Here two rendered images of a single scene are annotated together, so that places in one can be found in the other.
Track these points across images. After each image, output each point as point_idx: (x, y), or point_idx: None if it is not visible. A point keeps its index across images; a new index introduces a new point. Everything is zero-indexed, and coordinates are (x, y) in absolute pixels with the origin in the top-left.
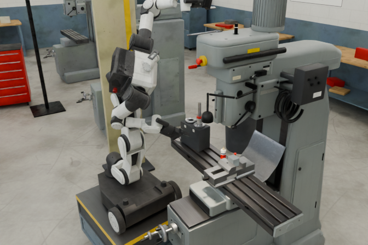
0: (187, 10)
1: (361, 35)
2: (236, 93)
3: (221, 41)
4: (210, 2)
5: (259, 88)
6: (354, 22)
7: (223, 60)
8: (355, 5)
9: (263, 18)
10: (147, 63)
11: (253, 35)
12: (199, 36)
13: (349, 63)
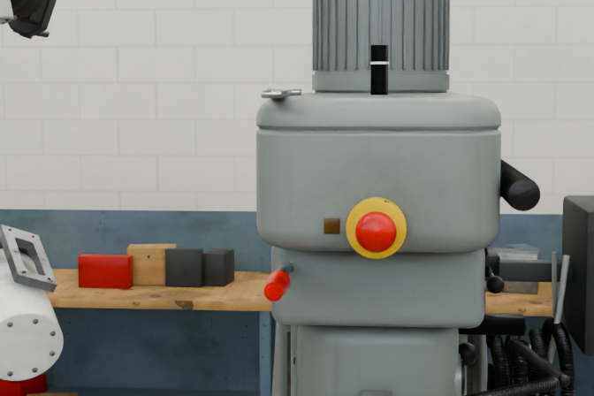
0: (10, 14)
1: (54, 224)
2: (460, 376)
3: (483, 99)
4: None
5: (466, 339)
6: (22, 191)
7: (512, 195)
8: (15, 142)
9: (416, 33)
10: (38, 322)
11: (451, 94)
12: (303, 102)
13: (82, 306)
